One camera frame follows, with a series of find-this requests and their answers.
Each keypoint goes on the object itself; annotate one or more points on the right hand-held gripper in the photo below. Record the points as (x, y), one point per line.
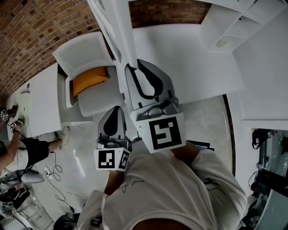
(165, 132)

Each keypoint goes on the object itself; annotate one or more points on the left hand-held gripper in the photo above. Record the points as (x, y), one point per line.
(105, 159)

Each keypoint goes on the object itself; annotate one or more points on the white ribbed glass cabinet door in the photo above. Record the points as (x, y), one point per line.
(126, 33)

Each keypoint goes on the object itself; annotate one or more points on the white cabinet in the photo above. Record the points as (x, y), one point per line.
(272, 10)

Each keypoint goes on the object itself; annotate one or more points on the person's left forearm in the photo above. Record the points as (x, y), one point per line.
(113, 182)

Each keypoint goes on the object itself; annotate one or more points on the person's right forearm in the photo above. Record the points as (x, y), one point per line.
(184, 156)

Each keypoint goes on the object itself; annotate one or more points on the white desk with drawers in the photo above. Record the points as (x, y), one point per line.
(191, 67)

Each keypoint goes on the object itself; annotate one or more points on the white hutch support panel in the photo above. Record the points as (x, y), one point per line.
(121, 78)

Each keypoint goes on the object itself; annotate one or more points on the white office chair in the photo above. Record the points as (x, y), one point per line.
(90, 105)

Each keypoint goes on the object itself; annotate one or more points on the orange cushion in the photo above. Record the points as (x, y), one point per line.
(90, 80)

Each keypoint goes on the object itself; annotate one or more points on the white plain table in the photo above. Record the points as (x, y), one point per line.
(42, 101)

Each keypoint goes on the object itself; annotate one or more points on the white power strip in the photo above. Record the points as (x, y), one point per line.
(48, 174)

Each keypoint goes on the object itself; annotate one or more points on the black phone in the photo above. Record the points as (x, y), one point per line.
(202, 146)

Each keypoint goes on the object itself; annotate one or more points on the person's white t-shirt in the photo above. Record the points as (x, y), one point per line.
(166, 191)

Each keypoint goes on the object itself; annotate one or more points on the pale green bowl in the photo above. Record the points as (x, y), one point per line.
(222, 43)

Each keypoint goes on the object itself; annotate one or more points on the white cubby shelf unit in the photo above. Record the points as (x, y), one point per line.
(216, 29)

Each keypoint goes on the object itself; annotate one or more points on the grey curved shell seat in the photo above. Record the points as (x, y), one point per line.
(33, 178)

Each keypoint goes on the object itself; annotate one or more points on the white metal rack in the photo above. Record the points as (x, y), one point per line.
(33, 215)

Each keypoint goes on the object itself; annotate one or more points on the black hanging bag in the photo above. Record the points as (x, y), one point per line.
(258, 139)

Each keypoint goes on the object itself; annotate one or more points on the black equipment pile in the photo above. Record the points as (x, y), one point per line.
(263, 182)

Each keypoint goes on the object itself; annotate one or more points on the grey framed window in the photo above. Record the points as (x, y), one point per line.
(281, 157)

